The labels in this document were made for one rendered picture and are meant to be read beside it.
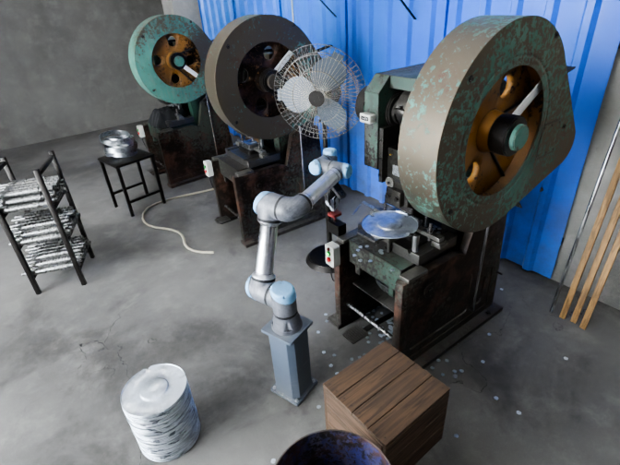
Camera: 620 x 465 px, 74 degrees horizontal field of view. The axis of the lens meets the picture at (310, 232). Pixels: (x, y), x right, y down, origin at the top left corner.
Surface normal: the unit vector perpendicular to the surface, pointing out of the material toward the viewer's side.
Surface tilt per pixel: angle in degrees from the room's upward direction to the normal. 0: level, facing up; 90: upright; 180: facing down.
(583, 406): 0
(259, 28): 90
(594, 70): 90
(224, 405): 0
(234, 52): 90
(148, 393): 0
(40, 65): 90
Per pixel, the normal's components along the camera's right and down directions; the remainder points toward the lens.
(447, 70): -0.65, -0.30
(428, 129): -0.80, 0.13
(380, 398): -0.06, -0.86
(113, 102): 0.59, 0.38
